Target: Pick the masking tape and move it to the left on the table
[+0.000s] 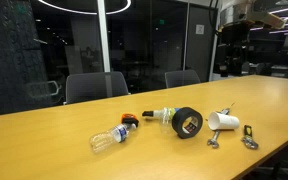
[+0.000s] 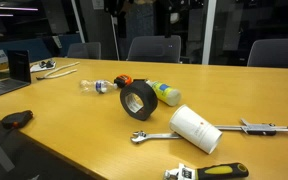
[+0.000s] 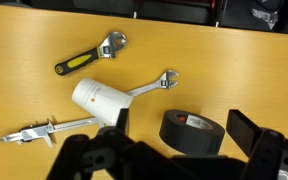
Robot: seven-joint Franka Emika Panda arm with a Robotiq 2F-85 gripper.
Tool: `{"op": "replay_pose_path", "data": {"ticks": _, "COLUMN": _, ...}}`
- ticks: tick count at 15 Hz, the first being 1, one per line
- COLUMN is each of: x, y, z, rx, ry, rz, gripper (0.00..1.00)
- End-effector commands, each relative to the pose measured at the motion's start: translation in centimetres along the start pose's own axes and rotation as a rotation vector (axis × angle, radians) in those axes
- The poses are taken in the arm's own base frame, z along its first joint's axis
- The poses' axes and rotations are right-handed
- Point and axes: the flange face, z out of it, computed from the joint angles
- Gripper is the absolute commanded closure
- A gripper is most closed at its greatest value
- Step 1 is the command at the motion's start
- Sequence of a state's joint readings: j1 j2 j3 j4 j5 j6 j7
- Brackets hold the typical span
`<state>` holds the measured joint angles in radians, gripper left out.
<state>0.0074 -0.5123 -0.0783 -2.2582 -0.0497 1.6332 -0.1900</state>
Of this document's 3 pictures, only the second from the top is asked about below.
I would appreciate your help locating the black masking tape roll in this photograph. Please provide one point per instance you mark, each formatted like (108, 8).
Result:
(138, 100)

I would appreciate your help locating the orange black tape measure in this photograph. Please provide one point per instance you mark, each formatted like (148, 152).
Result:
(123, 80)

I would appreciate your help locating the yellow green glue bottle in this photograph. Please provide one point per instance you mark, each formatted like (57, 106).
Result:
(164, 92)

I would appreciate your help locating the grey office chair middle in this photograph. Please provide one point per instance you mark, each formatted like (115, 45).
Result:
(155, 49)

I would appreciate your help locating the grey office chair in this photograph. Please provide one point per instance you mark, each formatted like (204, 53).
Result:
(155, 49)
(91, 50)
(269, 53)

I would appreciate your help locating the clear plastic water bottle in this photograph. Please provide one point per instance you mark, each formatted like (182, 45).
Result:
(97, 86)

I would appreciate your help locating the silver open-end wrench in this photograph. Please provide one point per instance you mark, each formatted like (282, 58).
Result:
(140, 136)

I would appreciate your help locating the white paper cup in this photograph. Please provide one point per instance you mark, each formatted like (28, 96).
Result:
(195, 129)

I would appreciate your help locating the grey office chair left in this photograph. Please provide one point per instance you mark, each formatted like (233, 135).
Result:
(91, 50)

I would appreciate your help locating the yellow black adjustable wrench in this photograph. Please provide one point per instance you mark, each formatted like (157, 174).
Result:
(215, 172)

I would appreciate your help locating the white paper with glasses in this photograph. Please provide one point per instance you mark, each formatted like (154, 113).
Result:
(43, 65)

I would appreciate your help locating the silver vernier caliper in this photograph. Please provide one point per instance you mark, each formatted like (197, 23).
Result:
(254, 129)

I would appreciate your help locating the black orange handheld device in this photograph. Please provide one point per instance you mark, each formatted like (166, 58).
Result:
(17, 120)

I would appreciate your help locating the grey office chair right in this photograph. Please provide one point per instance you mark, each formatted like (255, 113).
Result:
(269, 53)

